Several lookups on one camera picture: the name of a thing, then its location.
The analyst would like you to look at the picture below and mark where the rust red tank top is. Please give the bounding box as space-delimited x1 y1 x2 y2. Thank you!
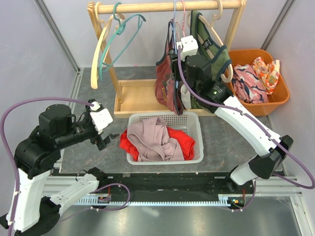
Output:
155 19 184 116

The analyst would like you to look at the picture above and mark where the light blue hanger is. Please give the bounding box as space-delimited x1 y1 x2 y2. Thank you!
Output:
170 0 180 89

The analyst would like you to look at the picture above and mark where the mauve pink tank top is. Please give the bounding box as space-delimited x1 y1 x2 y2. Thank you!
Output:
127 117 184 162

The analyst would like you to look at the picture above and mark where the white plastic basket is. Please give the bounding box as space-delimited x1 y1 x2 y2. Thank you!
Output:
126 111 204 165

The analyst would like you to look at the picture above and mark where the beige wooden hanger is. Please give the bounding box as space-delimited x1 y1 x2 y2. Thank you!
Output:
87 2 126 89

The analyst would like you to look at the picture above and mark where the teal plastic hanger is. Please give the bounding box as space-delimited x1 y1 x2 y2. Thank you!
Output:
98 1 147 81

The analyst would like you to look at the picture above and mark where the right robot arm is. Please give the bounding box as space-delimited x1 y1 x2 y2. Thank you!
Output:
170 50 293 194

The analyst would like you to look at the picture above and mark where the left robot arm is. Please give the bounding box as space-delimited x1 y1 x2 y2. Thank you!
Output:
0 100 114 236

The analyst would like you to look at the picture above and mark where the white tank top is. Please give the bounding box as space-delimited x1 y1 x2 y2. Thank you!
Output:
180 84 191 110

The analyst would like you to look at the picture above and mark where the green printed tank top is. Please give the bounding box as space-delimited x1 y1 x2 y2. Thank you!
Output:
189 10 233 110

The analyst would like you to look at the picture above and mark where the wooden hanger right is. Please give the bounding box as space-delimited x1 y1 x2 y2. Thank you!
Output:
187 0 233 83

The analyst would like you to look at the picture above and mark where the wooden clothes rack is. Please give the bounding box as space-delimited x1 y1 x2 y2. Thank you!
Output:
99 0 247 118

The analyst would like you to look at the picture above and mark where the pink patterned cloth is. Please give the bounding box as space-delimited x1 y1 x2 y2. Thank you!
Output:
232 64 268 104

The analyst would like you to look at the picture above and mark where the orange floral cloth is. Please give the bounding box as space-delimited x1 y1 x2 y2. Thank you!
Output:
252 57 280 95

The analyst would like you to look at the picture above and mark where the orange plastic bin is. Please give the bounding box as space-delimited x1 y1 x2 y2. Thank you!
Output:
229 49 290 116

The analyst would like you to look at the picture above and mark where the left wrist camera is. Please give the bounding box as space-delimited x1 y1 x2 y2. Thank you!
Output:
89 99 113 134

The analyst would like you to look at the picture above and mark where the pink wire hanger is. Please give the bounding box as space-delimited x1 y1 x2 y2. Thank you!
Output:
175 0 186 37

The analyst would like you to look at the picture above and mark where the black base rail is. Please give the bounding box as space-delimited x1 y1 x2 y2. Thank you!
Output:
59 171 254 201

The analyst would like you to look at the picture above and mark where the slotted cable duct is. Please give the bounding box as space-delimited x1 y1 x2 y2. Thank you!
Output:
74 195 244 207

